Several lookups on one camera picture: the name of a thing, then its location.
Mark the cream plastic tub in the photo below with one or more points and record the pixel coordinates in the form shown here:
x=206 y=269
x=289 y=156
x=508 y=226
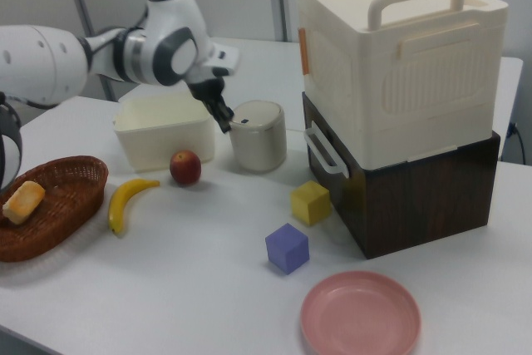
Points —
x=166 y=139

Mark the copper latch on storage box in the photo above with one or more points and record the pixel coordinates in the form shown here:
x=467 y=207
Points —
x=303 y=51

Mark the red apple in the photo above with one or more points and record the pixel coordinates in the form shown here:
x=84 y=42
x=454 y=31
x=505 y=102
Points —
x=185 y=168

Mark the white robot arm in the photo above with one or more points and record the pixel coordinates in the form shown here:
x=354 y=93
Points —
x=41 y=64

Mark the dark wood drawer cabinet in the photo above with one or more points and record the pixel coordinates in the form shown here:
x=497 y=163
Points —
x=415 y=209

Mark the pink plastic plate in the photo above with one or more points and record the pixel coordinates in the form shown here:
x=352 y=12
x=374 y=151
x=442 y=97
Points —
x=359 y=315

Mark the yellow banana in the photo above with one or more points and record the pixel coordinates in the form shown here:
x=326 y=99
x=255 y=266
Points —
x=122 y=203

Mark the purple foam cube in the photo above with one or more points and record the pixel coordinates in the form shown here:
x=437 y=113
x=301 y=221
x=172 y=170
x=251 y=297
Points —
x=287 y=249

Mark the yellow foam cube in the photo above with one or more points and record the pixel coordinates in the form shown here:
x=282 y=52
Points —
x=309 y=203

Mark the brown wicker basket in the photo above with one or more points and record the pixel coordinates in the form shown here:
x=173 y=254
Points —
x=66 y=213

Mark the cream plastic storage box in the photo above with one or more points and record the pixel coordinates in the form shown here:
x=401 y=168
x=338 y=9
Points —
x=374 y=80

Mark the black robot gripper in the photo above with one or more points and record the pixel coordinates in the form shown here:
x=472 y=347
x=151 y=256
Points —
x=218 y=64

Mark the small cream lidded bin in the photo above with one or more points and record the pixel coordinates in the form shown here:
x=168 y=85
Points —
x=259 y=143

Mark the bread roll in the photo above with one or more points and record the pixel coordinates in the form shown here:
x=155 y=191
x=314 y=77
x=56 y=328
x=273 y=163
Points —
x=24 y=202

